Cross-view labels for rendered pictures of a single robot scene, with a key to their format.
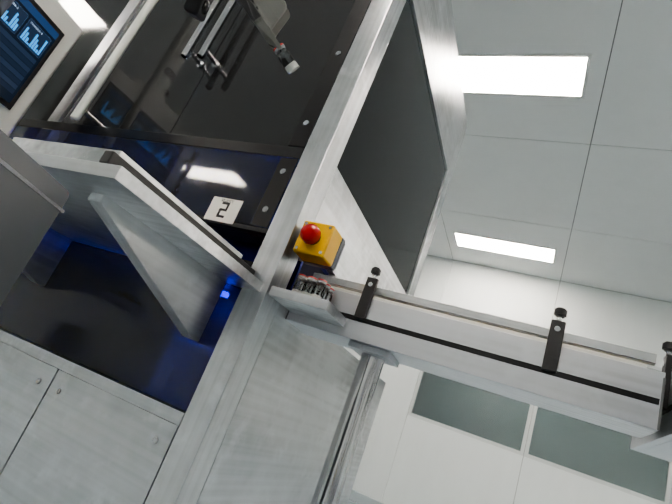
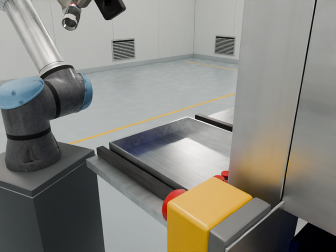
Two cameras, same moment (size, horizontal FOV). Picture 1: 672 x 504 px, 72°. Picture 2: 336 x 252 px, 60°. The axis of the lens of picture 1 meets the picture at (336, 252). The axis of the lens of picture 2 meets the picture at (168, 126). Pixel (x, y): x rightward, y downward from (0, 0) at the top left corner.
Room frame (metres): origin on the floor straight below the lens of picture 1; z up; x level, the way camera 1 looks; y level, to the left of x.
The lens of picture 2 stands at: (0.95, -0.19, 1.20)
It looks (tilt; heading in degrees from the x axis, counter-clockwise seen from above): 22 degrees down; 110
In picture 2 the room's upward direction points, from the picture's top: straight up
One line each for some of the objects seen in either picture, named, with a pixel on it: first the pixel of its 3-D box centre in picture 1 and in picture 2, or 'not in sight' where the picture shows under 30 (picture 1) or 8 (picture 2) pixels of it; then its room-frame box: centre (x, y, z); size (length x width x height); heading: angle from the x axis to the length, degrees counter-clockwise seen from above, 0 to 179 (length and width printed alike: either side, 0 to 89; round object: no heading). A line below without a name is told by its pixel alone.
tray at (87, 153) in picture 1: (135, 210); (201, 156); (0.82, 0.37, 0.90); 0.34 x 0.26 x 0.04; 152
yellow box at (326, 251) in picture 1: (319, 245); (214, 231); (0.91, 0.04, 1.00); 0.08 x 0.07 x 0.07; 153
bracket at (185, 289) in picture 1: (152, 277); not in sight; (0.81, 0.28, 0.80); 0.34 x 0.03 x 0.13; 153
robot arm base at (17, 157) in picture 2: not in sight; (31, 143); (0.31, 0.38, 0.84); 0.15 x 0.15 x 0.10
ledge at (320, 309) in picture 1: (311, 309); not in sight; (0.94, 0.00, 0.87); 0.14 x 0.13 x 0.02; 153
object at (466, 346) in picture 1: (454, 334); not in sight; (0.91, -0.28, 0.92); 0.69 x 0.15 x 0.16; 63
